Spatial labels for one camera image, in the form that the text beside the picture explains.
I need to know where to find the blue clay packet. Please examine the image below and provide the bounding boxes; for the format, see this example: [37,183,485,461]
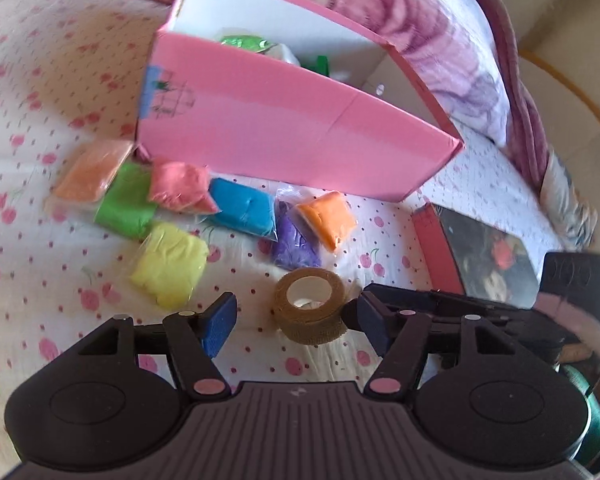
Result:
[205,177,277,239]

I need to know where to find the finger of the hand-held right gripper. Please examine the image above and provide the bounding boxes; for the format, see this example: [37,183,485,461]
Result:
[363,283,567,369]

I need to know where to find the brown tape roll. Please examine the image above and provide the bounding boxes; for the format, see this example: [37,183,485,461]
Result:
[272,268,350,346]

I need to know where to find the dark green plastic item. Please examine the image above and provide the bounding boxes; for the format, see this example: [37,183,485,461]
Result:
[301,55,331,78]

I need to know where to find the light orange clay packet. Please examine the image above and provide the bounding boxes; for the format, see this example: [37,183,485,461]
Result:
[53,139,135,205]

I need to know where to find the purple clay packet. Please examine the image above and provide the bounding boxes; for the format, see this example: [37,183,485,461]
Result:
[271,199,323,270]

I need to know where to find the cherry print bed sheet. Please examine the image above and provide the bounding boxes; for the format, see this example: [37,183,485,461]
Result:
[0,0,556,441]

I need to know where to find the yellow clay packet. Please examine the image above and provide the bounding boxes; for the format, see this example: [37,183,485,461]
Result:
[130,222,210,310]

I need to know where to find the shiny green foil packet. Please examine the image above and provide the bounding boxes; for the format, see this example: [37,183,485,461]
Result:
[217,33,272,54]

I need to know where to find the pink cardboard box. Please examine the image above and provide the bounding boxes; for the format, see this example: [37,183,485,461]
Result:
[135,0,465,204]

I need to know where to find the red-edged dark book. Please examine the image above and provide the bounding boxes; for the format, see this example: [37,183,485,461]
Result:
[412,203,542,311]

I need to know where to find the white packet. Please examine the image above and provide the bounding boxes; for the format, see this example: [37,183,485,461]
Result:
[263,43,302,68]

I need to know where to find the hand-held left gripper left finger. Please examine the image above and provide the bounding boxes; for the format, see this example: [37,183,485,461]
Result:
[76,292,239,402]

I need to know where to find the pink clay packet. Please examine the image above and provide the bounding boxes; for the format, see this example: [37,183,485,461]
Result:
[148,158,219,215]

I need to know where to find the bright orange clay packet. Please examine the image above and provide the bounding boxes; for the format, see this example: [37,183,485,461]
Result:
[295,192,357,254]

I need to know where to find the green clay packet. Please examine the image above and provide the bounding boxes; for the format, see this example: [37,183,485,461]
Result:
[94,162,159,239]

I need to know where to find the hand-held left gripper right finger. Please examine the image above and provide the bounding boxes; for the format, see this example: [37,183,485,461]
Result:
[341,290,512,402]

